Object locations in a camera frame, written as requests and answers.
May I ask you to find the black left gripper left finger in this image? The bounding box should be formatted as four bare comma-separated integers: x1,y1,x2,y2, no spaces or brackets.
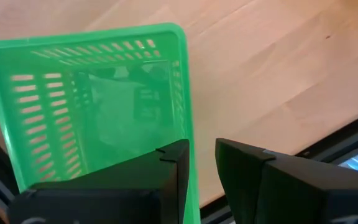
7,138,191,224

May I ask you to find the green plastic basket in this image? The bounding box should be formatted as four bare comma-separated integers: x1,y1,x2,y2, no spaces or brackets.
0,22,201,224

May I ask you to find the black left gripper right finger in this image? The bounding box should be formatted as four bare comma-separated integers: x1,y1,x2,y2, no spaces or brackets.
215,138,358,224

